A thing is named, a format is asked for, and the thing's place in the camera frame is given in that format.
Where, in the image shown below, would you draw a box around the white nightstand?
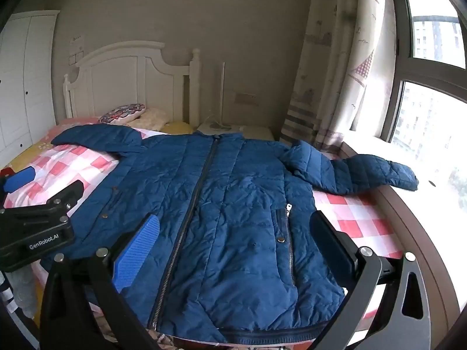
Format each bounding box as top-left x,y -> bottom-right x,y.
197,122 -> 275,141

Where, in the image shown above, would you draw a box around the white wooden headboard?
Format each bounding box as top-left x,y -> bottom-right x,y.
63,41 -> 202,128

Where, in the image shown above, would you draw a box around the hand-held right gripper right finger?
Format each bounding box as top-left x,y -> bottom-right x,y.
309,211 -> 449,350

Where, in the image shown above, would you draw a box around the patterned round pillow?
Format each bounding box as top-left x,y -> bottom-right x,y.
98,103 -> 147,125

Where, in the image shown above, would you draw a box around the cream pillow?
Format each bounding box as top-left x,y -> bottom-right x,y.
137,107 -> 170,131

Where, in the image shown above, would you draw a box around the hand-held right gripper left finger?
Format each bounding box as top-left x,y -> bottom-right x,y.
39,213 -> 161,350

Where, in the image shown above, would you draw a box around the white pole lamp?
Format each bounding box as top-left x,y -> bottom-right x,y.
206,62 -> 232,131

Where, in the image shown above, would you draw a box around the white patterned cloth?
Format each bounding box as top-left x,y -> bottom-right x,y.
0,259 -> 48,321

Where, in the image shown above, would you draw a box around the pink white checked blanket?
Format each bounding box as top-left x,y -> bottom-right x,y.
4,118 -> 405,263

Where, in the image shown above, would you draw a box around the dark window frame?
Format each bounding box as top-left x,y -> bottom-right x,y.
379,0 -> 467,154

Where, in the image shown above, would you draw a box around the brown wooden window ledge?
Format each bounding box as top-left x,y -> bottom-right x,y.
339,142 -> 460,350

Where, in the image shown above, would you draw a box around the printed curtain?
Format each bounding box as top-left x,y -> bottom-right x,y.
279,0 -> 398,150

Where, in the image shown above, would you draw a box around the blue puffer jacket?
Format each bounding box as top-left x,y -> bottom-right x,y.
40,124 -> 419,345

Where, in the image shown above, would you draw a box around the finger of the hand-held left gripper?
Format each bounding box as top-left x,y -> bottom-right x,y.
46,180 -> 84,224
0,166 -> 37,195

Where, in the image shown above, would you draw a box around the white wardrobe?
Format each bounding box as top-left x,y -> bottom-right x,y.
0,10 -> 61,161

